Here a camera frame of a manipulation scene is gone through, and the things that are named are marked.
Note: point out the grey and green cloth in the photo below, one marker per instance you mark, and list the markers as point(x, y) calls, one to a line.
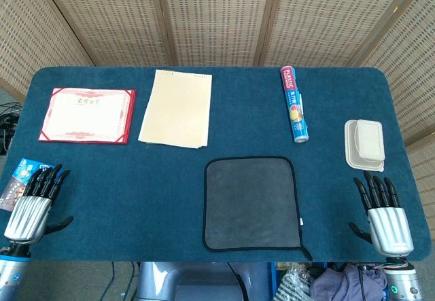
point(251, 202)

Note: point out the cream paper stack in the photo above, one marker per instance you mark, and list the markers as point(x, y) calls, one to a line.
point(176, 110)

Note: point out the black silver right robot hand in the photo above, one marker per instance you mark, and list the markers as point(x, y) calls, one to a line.
point(389, 226)

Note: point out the blue table cloth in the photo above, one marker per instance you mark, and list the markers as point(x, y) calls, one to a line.
point(136, 195)

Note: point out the blue cookie snack box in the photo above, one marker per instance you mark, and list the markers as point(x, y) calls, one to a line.
point(15, 182)

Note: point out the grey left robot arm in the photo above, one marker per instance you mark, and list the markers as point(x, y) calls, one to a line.
point(13, 274)

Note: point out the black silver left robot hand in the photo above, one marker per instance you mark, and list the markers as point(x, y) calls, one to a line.
point(29, 212)

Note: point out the beige takeaway food container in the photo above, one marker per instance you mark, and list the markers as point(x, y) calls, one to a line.
point(365, 143)

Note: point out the striped plastic bag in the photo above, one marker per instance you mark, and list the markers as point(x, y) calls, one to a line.
point(292, 285)

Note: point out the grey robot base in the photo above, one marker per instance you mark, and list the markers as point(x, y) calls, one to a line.
point(190, 284)

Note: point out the woven bamboo folding screen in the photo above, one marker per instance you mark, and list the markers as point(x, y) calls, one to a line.
point(217, 19)

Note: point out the blue plastic wrap roll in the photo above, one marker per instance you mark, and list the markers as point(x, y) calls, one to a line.
point(295, 105)

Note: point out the red certificate folder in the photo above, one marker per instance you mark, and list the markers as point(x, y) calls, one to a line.
point(86, 115)

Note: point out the purple cloth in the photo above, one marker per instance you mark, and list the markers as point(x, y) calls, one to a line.
point(343, 284)

